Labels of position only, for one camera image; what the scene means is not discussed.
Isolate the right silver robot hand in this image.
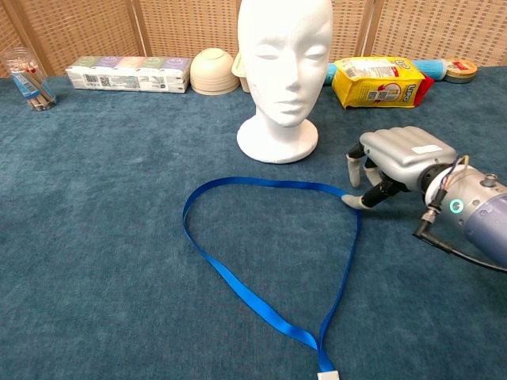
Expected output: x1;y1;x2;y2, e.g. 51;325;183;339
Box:
342;125;459;210

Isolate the blue lanyard ribbon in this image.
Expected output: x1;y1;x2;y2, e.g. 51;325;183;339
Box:
181;177;363;380

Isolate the yellow snack bag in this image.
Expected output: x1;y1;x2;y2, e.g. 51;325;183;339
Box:
331;56;427;110

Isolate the light blue roll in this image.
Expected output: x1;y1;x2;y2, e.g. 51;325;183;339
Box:
325;58;451;86

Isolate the round tin with red label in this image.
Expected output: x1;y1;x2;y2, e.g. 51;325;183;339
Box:
445;58;479;84

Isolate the white foam mannequin head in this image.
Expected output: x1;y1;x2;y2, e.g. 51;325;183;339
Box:
236;0;334;164

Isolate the beige lidded food container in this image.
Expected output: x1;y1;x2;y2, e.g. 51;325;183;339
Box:
231;51;251;94

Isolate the beige upturned bowl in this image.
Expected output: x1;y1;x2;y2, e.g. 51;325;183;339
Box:
189;47;241;96

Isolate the pastel tissue multipack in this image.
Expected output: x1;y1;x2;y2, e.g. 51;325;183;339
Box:
65;55;192;94

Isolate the teal table cloth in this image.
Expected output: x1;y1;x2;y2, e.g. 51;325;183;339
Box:
0;65;507;380

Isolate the woven folding screen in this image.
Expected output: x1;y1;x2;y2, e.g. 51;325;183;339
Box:
0;0;507;78

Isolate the clear jar of sticks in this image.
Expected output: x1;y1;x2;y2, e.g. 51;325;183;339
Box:
0;47;57;112

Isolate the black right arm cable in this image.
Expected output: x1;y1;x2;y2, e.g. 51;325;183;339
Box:
411;189;507;273

